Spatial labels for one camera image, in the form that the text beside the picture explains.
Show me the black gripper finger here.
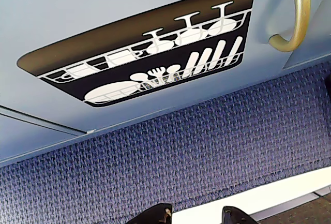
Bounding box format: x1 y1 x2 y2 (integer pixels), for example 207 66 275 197
222 207 258 224
148 203 173 224

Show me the blue toy kitchen cabinet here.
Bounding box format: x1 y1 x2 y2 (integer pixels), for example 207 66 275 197
283 14 331 71

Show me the dishwasher print cabinet door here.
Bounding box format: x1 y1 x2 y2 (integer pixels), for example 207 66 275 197
0 0 321 135

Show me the gold dishwasher door handle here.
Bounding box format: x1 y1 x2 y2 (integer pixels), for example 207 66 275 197
268 0 311 53

